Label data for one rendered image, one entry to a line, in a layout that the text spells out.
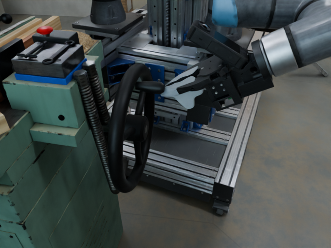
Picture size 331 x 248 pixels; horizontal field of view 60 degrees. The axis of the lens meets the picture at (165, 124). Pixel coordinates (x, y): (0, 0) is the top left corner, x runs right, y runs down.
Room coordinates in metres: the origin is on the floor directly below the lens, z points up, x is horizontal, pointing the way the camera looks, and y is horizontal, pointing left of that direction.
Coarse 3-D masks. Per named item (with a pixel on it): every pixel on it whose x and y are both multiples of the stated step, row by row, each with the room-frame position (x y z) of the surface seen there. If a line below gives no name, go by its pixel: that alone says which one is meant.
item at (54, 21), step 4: (52, 16) 0.90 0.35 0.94; (56, 16) 0.90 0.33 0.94; (48, 20) 0.86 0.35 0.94; (52, 20) 0.86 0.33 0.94; (56, 20) 0.88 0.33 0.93; (40, 24) 0.82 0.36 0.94; (44, 24) 0.82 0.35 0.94; (48, 24) 0.84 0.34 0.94; (52, 24) 0.86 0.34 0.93; (56, 24) 0.88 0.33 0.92; (60, 24) 0.90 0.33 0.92; (36, 28) 0.79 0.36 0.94; (56, 28) 0.87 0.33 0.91; (60, 28) 0.89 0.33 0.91; (28, 32) 0.76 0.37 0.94; (32, 32) 0.76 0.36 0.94; (20, 36) 0.73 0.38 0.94
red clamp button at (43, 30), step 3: (39, 27) 0.55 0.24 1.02; (42, 27) 0.55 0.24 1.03; (45, 27) 0.55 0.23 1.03; (48, 27) 0.55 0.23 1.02; (51, 27) 0.56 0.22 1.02; (36, 30) 0.54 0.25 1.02; (39, 30) 0.54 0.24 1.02; (42, 30) 0.54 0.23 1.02; (45, 30) 0.54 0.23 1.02; (48, 30) 0.54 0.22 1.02; (51, 30) 0.55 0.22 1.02; (42, 33) 0.54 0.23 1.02; (45, 33) 0.54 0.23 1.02; (48, 33) 0.54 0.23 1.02
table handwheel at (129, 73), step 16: (144, 64) 0.58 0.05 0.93; (128, 80) 0.48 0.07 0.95; (144, 80) 0.60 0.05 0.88; (128, 96) 0.45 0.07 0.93; (144, 96) 0.57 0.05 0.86; (112, 112) 0.42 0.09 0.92; (144, 112) 0.63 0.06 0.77; (112, 128) 0.40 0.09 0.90; (128, 128) 0.47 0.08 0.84; (144, 128) 0.49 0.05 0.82; (112, 144) 0.38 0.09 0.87; (144, 144) 0.57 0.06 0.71; (112, 160) 0.37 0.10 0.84; (144, 160) 0.53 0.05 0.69; (112, 176) 0.37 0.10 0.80
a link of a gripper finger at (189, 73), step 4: (192, 68) 0.53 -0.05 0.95; (196, 68) 0.52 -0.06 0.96; (184, 72) 0.53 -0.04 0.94; (188, 72) 0.52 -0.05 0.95; (192, 72) 0.51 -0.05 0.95; (196, 72) 0.51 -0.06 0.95; (176, 76) 0.53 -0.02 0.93; (180, 76) 0.52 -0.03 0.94; (184, 76) 0.51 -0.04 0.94; (188, 76) 0.50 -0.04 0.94; (196, 76) 0.50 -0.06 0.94; (172, 80) 0.52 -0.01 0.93; (176, 80) 0.51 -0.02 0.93; (180, 80) 0.51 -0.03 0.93; (168, 84) 0.51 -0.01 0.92
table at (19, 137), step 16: (96, 48) 0.77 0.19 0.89; (0, 112) 0.44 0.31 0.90; (16, 112) 0.44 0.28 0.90; (16, 128) 0.40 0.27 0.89; (32, 128) 0.43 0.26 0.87; (48, 128) 0.43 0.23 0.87; (64, 128) 0.43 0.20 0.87; (80, 128) 0.44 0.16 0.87; (0, 144) 0.36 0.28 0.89; (16, 144) 0.39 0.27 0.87; (64, 144) 0.42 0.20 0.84; (0, 160) 0.35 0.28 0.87; (0, 176) 0.33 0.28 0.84
